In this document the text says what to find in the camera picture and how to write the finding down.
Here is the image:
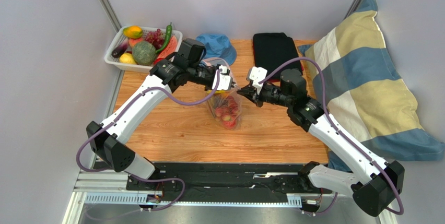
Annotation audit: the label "clear zip top bag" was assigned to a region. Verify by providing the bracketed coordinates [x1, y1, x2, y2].
[202, 57, 242, 129]

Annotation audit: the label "red lychee bunch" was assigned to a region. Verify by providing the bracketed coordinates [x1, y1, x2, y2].
[210, 93, 241, 129]

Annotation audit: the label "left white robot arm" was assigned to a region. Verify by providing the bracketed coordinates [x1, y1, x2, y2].
[85, 39, 235, 185]

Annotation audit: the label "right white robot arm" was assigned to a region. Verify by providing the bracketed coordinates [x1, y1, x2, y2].
[237, 67, 405, 217]

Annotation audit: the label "blue bucket hat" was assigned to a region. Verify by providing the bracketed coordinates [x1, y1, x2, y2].
[195, 33, 237, 65]

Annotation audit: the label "black folded cloth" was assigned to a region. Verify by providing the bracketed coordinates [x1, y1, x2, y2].
[252, 32, 299, 75]

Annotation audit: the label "watermelon slice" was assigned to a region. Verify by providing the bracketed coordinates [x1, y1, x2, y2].
[158, 36, 178, 58]

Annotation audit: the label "white plastic fruit basket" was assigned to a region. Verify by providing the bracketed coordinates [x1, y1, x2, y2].
[103, 26, 183, 73]

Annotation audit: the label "green cucumber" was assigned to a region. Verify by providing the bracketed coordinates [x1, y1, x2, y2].
[156, 23, 173, 53]

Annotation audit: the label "purple grapes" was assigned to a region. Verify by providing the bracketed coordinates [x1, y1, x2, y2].
[145, 29, 165, 50]

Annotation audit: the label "green netted melon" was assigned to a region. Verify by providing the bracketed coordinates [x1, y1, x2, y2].
[132, 41, 157, 66]

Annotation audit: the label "yellow lemon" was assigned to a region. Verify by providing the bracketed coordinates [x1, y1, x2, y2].
[119, 52, 137, 65]

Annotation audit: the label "striped blue yellow pillow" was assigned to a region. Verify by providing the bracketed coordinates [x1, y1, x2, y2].
[298, 0, 444, 161]

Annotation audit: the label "yellow orange mango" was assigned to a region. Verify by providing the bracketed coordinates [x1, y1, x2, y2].
[123, 26, 144, 39]

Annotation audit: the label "purple eggplant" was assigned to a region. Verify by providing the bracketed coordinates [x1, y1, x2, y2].
[111, 39, 129, 58]

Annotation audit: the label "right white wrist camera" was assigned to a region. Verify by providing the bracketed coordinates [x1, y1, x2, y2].
[247, 66, 267, 95]

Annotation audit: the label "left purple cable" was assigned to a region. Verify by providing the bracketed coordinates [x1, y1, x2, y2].
[75, 68, 221, 221]

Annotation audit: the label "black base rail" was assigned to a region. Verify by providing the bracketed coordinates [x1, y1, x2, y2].
[124, 162, 336, 205]

